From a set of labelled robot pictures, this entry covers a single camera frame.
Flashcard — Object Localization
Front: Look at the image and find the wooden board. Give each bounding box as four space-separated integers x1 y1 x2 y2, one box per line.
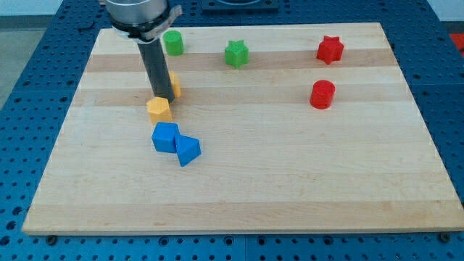
22 22 463 236

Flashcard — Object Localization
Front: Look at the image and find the blue cube block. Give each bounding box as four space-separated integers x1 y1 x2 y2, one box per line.
152 122 180 153

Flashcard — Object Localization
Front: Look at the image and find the red star block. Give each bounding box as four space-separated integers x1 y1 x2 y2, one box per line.
316 36 344 65

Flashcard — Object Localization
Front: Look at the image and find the blue triangle block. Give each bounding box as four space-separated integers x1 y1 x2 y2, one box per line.
175 135 202 167

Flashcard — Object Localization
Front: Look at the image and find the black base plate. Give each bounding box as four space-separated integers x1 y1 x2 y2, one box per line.
200 0 279 12

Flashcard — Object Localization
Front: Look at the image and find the green star block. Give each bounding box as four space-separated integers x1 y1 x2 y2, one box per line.
225 40 249 68

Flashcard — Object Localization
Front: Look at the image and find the yellow hexagon block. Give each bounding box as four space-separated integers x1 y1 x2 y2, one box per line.
146 96 173 125

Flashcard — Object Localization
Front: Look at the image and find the yellow heart block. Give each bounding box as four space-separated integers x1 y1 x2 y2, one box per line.
169 71 181 99

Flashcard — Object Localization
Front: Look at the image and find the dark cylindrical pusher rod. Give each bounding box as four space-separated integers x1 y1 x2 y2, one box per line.
138 39 175 102

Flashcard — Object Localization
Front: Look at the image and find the green cylinder block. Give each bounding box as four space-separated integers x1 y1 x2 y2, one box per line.
162 30 184 56

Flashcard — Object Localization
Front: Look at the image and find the red cylinder block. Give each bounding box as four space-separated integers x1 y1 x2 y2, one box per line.
310 80 336 109

